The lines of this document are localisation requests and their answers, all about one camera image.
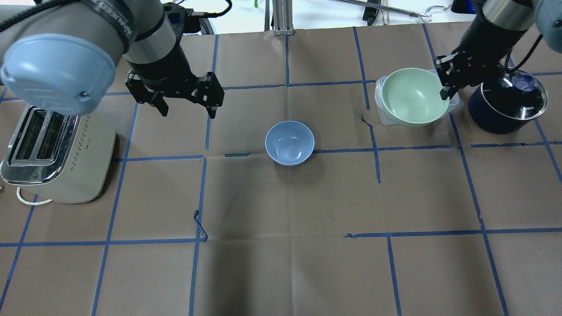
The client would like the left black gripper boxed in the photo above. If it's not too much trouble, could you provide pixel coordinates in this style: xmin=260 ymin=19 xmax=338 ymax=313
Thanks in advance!
xmin=125 ymin=42 xmax=225 ymax=119

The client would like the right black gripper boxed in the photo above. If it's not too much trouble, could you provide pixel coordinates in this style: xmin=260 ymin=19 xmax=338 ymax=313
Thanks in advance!
xmin=434 ymin=18 xmax=519 ymax=100

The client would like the green bowl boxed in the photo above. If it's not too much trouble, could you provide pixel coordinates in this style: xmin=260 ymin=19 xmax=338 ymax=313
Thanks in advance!
xmin=380 ymin=68 xmax=450 ymax=128

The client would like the blue bowl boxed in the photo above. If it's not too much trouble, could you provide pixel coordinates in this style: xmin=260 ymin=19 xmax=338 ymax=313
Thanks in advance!
xmin=264 ymin=121 xmax=316 ymax=167

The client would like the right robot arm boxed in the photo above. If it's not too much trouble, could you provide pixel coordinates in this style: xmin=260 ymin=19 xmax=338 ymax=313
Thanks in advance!
xmin=434 ymin=0 xmax=562 ymax=100

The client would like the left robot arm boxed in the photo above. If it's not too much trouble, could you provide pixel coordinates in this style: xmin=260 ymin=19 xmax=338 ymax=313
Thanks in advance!
xmin=1 ymin=0 xmax=224 ymax=119

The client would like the clear plastic food container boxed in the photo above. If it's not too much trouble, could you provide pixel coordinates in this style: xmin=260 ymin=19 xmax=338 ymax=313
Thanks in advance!
xmin=374 ymin=69 xmax=461 ymax=126

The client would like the dark blue saucepan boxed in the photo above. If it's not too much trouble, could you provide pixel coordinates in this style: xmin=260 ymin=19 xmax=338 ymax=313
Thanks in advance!
xmin=468 ymin=68 xmax=548 ymax=134

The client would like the cream toaster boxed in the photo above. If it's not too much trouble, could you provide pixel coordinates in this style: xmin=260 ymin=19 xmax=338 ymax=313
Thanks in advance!
xmin=1 ymin=105 xmax=116 ymax=204

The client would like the aluminium frame post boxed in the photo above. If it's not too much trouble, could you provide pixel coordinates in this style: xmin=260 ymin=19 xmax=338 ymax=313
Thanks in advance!
xmin=264 ymin=0 xmax=295 ymax=36

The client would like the black braided cable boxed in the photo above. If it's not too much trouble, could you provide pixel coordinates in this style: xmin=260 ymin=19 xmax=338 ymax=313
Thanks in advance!
xmin=0 ymin=0 xmax=88 ymax=31

